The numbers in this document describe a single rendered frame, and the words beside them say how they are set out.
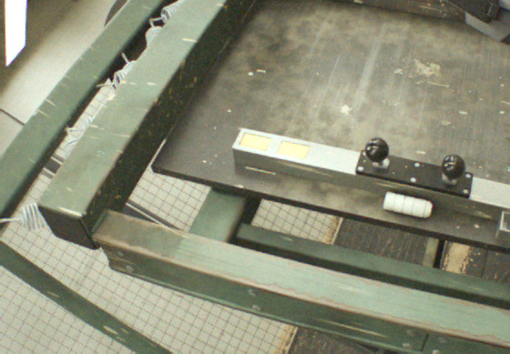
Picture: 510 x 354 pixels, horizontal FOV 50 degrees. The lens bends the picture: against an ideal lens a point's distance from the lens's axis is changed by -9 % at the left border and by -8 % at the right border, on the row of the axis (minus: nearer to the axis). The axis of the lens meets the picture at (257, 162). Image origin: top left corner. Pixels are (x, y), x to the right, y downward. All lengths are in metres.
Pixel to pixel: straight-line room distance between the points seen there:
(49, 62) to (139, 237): 5.53
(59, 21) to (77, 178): 5.77
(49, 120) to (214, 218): 0.71
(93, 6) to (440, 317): 6.32
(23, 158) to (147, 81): 0.54
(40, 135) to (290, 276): 0.92
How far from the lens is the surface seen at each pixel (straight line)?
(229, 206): 1.06
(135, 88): 1.12
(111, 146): 1.02
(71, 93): 1.67
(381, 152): 0.87
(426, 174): 0.99
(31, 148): 1.57
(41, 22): 6.71
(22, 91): 6.23
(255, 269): 0.88
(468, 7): 0.66
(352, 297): 0.85
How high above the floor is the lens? 1.79
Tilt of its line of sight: 7 degrees down
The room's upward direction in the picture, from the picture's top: 59 degrees counter-clockwise
